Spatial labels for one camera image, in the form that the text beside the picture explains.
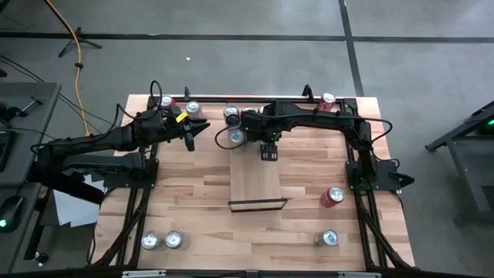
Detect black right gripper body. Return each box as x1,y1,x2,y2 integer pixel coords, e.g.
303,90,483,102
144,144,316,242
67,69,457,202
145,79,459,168
241,110,281,161

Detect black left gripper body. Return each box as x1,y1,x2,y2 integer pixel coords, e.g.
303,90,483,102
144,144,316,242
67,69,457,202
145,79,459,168
152,106,196,152

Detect silver Diet Coke can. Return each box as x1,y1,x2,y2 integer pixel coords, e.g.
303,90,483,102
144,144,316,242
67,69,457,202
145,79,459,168
184,100,204,119

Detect blue silver energy drink can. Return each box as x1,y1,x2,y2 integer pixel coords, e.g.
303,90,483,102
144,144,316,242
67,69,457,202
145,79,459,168
228,129,247,154

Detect silver soda can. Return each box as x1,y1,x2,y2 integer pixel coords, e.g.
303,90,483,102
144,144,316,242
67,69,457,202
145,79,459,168
140,230,163,251
164,229,191,250

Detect silver can blue tab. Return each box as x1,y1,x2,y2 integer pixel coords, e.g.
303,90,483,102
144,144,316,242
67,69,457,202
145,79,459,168
313,229,340,248

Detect black beam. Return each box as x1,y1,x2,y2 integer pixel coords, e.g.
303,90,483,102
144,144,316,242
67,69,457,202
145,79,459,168
25,161,106,205

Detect black tripod stand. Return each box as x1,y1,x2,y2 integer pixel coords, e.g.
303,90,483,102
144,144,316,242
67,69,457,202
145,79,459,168
57,25,103,59

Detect white paper sheets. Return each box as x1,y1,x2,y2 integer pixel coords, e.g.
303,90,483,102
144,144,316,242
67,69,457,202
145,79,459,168
51,173,106,229

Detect grey desk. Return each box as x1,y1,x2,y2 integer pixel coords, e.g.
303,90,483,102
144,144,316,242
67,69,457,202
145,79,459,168
0,81,63,273

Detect metal clamp tool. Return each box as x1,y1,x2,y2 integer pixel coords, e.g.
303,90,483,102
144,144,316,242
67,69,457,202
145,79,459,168
18,95,44,117

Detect black keyboard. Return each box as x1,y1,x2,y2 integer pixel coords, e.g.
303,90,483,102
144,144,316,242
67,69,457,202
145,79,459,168
0,129,17,173

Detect black computer mouse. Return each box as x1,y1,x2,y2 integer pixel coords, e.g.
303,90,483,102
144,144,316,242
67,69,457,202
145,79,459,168
0,195,25,234

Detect black metal cart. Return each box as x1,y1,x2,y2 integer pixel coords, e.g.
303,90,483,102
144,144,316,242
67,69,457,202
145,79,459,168
424,99,494,227

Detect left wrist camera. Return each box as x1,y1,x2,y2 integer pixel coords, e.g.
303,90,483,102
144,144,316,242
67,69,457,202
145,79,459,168
169,106,190,125

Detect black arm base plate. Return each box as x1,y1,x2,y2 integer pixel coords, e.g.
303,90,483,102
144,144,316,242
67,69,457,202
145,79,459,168
345,160,416,193
103,160,159,190

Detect yellow extension cable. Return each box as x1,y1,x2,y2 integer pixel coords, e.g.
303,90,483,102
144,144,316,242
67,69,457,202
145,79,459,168
43,0,90,137

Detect silver metal bracket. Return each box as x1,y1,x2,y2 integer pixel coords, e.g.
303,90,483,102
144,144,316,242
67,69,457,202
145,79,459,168
337,271,382,278
121,270,167,278

